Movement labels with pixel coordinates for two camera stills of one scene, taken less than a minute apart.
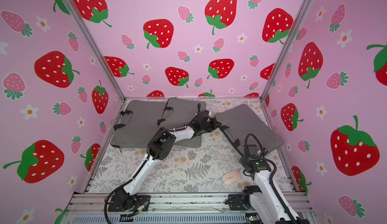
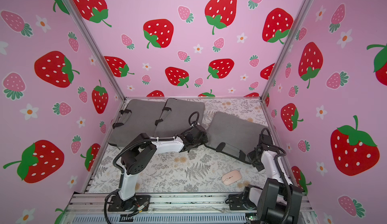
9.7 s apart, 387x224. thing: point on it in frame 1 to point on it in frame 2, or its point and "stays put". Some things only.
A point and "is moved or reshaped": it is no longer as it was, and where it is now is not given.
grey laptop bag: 180,113 stays put
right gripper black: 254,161 to 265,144
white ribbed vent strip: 163,219 stays put
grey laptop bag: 138,123 stays put
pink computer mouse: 231,177 stays put
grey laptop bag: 241,120 is moved or reshaped
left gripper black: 214,126 to 205,138
